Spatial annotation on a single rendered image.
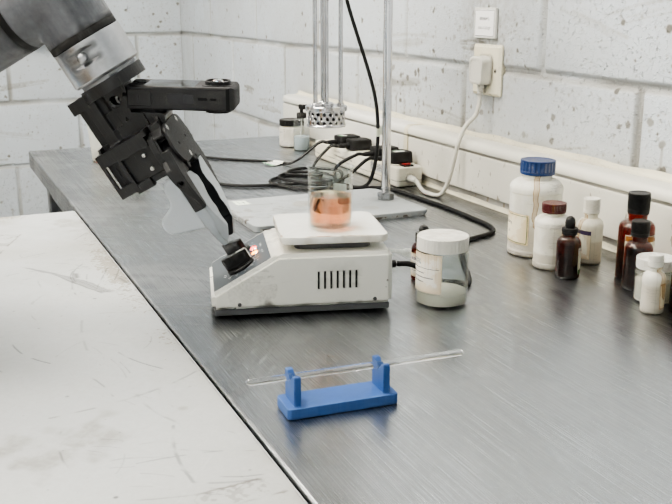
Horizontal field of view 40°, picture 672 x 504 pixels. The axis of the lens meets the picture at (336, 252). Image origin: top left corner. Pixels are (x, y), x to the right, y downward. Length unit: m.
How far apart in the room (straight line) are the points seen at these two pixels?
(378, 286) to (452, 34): 0.80
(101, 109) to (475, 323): 0.46
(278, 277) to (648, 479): 0.46
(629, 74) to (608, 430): 0.68
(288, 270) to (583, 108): 0.60
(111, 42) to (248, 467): 0.47
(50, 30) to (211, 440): 0.45
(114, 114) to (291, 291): 0.27
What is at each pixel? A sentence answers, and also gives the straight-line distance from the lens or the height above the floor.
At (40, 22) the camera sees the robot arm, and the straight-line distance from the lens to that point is 0.98.
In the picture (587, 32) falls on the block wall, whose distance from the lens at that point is 1.43.
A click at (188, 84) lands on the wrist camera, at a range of 0.98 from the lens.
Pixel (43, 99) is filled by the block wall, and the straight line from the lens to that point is 3.44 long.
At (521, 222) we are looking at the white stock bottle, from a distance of 1.27.
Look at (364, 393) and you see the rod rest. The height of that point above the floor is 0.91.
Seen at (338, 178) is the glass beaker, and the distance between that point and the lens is 1.01.
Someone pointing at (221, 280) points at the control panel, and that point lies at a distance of 1.04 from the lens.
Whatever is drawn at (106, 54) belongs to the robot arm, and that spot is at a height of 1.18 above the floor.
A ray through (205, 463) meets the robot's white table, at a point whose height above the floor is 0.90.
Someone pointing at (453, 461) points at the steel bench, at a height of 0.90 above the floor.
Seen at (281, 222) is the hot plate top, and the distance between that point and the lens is 1.07.
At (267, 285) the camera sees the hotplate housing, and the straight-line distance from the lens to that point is 1.01.
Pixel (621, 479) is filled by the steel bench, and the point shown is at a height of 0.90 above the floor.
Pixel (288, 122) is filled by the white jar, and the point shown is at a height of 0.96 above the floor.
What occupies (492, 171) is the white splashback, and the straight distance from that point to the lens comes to 1.56.
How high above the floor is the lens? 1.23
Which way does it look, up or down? 15 degrees down
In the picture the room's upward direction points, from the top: straight up
